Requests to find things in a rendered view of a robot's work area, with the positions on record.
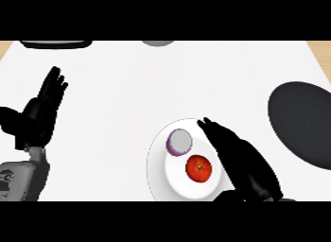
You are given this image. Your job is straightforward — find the grey round object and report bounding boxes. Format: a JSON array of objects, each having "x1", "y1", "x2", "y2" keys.
[{"x1": 140, "y1": 40, "x2": 175, "y2": 48}]

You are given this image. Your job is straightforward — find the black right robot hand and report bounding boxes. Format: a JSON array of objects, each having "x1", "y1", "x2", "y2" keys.
[{"x1": 194, "y1": 116, "x2": 284, "y2": 202}]

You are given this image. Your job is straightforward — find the white round plate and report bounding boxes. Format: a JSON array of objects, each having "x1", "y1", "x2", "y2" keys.
[{"x1": 144, "y1": 117, "x2": 237, "y2": 201}]

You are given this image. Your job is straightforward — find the black round pan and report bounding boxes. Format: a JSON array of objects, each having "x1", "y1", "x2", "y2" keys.
[{"x1": 267, "y1": 80, "x2": 331, "y2": 171}]

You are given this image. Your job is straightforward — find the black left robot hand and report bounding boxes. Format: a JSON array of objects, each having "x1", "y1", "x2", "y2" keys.
[{"x1": 0, "y1": 65, "x2": 69, "y2": 151}]

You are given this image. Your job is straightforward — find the purple onion half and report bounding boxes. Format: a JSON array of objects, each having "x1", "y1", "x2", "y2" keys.
[{"x1": 165, "y1": 128, "x2": 193, "y2": 157}]

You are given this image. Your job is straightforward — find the red tomato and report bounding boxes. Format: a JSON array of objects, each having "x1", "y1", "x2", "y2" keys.
[{"x1": 184, "y1": 154, "x2": 213, "y2": 183}]

